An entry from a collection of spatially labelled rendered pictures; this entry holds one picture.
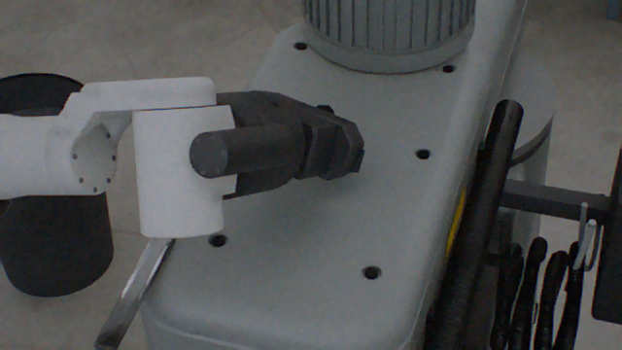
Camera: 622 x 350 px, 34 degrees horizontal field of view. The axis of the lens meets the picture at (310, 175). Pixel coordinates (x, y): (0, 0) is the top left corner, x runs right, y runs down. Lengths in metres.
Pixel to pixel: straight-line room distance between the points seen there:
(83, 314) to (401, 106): 2.51
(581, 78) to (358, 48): 3.36
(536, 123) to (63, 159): 0.95
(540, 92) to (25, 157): 1.02
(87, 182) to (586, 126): 3.46
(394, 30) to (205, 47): 3.54
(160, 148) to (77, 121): 0.08
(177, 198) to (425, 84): 0.42
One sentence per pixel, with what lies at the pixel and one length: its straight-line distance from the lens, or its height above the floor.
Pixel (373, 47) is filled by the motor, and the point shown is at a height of 1.92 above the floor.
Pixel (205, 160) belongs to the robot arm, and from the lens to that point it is 0.73.
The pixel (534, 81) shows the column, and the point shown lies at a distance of 1.69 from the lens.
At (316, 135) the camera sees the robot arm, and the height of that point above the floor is 1.99.
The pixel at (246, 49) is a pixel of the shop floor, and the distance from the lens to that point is 4.56.
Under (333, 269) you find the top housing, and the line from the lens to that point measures 0.89.
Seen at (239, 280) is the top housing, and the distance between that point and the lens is 0.89.
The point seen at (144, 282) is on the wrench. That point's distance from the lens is 0.89.
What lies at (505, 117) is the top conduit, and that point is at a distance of 1.20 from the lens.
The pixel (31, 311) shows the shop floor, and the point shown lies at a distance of 3.54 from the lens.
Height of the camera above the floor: 2.54
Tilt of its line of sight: 41 degrees down
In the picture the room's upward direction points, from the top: 3 degrees counter-clockwise
